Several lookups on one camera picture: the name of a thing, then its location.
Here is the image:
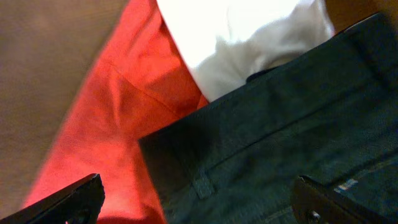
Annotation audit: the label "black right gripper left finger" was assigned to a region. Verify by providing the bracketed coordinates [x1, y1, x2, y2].
[1, 174, 105, 224]

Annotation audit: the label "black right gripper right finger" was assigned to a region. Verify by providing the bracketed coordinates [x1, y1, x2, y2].
[290, 175, 395, 224]

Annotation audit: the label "black shorts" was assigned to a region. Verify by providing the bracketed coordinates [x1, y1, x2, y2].
[139, 13, 397, 223]

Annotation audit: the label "red garment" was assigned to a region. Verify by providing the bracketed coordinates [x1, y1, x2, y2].
[25, 0, 207, 223]

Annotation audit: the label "white garment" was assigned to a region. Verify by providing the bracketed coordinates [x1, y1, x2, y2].
[157, 0, 335, 101]

